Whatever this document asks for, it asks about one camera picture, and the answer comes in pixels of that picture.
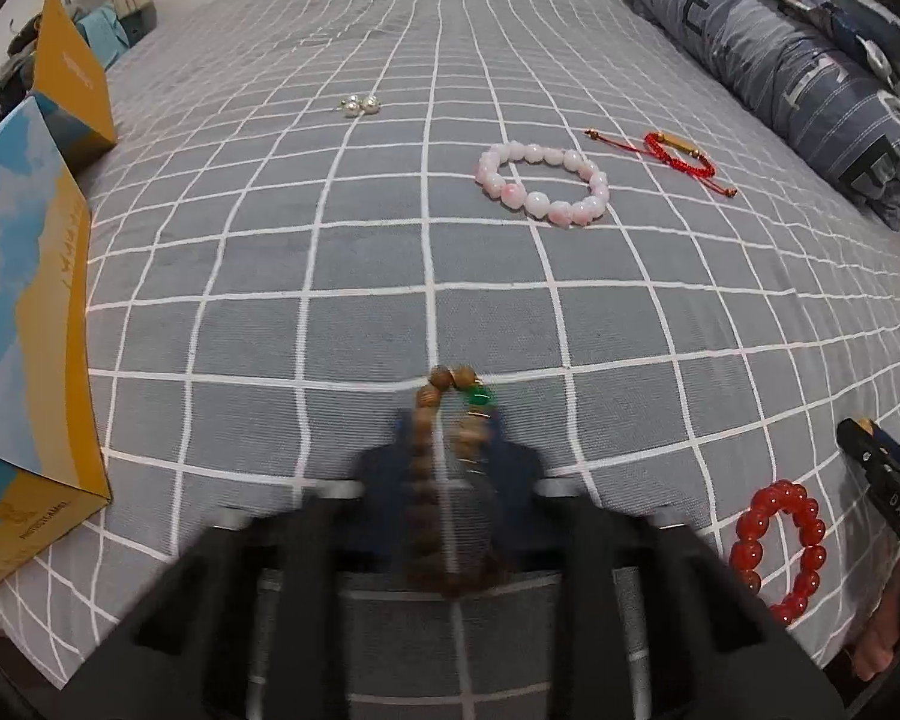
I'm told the pale pink bead bracelet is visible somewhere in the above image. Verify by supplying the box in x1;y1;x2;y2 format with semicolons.
478;141;611;227

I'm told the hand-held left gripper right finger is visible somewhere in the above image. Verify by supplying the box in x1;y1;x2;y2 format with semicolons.
457;405;848;720

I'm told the brown wooden bead bracelet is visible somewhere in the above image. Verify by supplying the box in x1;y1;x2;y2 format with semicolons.
409;364;496;601

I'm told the person's right hand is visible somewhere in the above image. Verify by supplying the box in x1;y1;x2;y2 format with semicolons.
851;561;900;683

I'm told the light blue cloth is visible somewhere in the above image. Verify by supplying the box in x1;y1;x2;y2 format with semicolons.
73;4;134;67

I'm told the grey striped pillow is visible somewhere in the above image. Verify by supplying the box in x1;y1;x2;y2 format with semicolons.
611;0;900;230

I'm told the blue patterned pillow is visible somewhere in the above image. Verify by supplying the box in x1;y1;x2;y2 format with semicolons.
694;0;900;113

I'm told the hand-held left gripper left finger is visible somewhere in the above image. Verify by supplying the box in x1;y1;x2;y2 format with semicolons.
67;409;443;720

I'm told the grey checked bed sheet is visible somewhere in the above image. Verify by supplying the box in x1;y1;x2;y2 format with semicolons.
0;0;900;720

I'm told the red bead bracelet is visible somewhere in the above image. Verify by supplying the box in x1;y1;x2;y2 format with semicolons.
729;480;827;625

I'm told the blue yellow cardboard box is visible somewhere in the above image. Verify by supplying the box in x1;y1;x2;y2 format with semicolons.
0;0;117;601

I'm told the red string bracelet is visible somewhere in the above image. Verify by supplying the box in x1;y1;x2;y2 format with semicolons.
586;129;737;200

